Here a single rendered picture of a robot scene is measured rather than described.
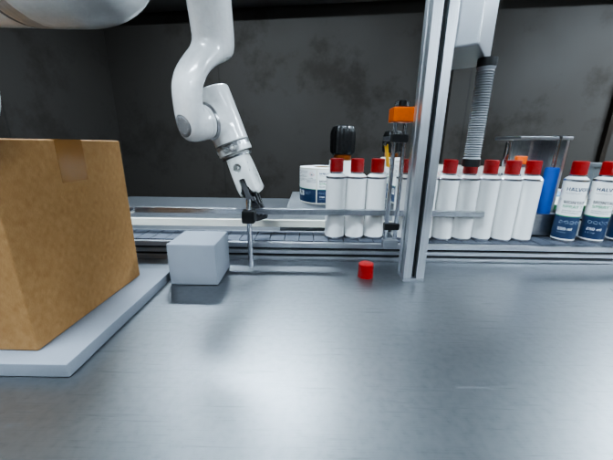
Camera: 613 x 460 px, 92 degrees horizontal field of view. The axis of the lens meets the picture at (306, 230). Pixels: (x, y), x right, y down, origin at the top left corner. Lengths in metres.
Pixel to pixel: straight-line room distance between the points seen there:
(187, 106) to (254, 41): 2.83
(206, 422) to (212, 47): 0.65
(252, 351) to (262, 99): 3.07
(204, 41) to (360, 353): 0.65
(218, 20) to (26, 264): 0.54
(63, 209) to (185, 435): 0.35
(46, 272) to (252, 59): 3.13
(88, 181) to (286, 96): 2.86
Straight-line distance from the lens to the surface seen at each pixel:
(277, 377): 0.43
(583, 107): 3.86
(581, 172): 1.01
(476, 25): 0.68
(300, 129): 3.27
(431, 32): 0.66
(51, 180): 0.54
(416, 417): 0.41
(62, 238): 0.55
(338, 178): 0.75
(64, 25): 0.33
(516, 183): 0.90
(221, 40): 0.75
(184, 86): 0.71
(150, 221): 0.93
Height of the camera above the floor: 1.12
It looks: 16 degrees down
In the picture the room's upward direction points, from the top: 1 degrees clockwise
